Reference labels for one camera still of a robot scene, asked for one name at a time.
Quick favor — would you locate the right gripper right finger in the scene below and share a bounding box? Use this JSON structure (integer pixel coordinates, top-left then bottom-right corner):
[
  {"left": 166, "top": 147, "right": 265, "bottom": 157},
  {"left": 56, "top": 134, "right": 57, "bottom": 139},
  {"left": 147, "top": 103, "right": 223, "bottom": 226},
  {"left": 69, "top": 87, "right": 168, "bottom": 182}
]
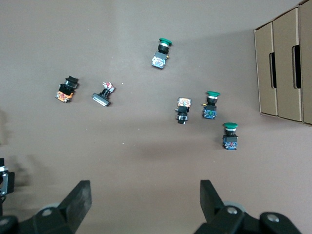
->
[{"left": 195, "top": 179, "right": 303, "bottom": 234}]

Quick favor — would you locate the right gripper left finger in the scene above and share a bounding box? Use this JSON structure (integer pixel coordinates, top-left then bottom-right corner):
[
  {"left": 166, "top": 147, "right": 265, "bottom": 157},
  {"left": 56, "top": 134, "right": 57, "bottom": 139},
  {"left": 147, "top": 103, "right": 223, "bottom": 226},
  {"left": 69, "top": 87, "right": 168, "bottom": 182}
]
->
[{"left": 0, "top": 180, "right": 93, "bottom": 234}]

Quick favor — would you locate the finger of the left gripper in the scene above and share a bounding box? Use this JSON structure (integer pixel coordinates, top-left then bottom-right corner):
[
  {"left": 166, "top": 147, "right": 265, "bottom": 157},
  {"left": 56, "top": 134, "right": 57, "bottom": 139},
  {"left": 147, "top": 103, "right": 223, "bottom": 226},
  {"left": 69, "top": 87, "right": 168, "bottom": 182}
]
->
[{"left": 0, "top": 158, "right": 15, "bottom": 203}]

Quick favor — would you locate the green mushroom push button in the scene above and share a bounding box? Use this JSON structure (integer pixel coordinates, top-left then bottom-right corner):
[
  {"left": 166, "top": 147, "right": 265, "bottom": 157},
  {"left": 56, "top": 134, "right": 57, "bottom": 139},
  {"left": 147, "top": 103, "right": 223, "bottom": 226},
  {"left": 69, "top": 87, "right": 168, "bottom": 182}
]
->
[
  {"left": 151, "top": 37, "right": 174, "bottom": 71},
  {"left": 221, "top": 122, "right": 239, "bottom": 151},
  {"left": 201, "top": 91, "right": 221, "bottom": 120}
]

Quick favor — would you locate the black selector switch orange block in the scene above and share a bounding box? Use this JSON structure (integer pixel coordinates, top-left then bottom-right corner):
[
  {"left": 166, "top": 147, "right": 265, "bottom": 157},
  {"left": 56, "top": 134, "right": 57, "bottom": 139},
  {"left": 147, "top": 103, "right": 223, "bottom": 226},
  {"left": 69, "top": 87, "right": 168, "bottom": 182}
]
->
[
  {"left": 174, "top": 97, "right": 193, "bottom": 125},
  {"left": 55, "top": 75, "right": 80, "bottom": 104}
]

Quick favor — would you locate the black flat square switch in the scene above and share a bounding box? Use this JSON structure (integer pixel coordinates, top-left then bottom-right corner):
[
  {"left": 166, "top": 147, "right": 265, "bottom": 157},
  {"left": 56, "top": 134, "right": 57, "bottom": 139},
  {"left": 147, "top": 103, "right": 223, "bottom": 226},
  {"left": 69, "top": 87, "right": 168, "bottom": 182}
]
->
[{"left": 91, "top": 81, "right": 117, "bottom": 108}]

